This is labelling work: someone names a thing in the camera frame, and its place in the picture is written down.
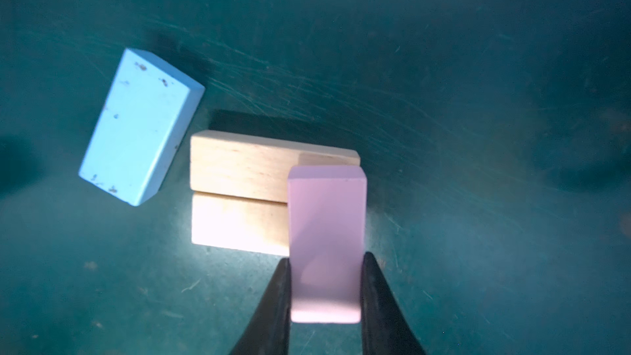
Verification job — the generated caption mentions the natural wood block 62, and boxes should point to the natural wood block 62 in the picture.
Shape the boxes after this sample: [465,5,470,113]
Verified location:
[190,130,361,203]

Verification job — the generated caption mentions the natural wood block 51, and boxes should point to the natural wood block 51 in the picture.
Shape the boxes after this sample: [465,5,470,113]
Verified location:
[192,192,289,256]

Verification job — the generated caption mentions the light blue long block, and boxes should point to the light blue long block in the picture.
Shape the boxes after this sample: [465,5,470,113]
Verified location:
[78,48,205,207]

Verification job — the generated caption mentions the pink wooden block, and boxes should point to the pink wooden block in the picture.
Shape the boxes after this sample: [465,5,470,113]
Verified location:
[288,166,367,324]

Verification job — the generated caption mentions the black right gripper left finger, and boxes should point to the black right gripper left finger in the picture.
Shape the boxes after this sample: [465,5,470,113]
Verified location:
[230,258,292,355]

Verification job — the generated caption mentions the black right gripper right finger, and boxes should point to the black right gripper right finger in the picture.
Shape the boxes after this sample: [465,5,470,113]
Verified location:
[361,252,426,355]

